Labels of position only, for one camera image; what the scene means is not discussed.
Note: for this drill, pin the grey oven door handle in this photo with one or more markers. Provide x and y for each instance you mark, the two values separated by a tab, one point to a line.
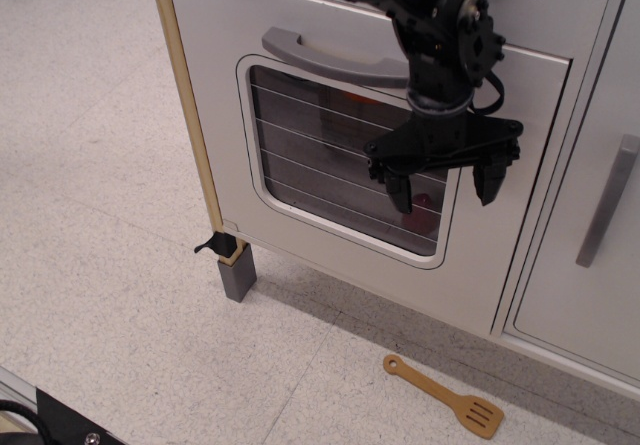
288	46

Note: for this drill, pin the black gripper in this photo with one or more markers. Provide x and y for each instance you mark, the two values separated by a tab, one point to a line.
487	144

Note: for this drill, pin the wooden slotted spatula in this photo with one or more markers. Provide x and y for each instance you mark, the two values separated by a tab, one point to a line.
474	413

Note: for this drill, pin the white toy kitchen cabinet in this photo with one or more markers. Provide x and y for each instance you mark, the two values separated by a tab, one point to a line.
578	31

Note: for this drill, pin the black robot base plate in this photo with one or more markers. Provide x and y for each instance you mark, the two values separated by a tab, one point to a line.
67	426

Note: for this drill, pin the red toy strawberry half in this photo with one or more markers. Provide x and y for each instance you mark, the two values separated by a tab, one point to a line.
421	220

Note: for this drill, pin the white right cabinet door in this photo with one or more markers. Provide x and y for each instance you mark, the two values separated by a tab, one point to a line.
581	298

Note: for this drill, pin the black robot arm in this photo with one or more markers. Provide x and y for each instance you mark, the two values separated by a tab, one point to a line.
451	47

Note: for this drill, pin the white oven door with window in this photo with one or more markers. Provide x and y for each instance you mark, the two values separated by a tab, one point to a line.
283	148

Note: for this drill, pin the grey cabinet leg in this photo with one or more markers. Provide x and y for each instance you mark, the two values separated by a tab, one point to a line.
238	278

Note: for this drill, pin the orange toy saucepan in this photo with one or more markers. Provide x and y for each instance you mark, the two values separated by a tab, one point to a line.
361	99

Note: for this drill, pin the silver cabinet door handle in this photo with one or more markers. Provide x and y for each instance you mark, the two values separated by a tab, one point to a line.
612	193

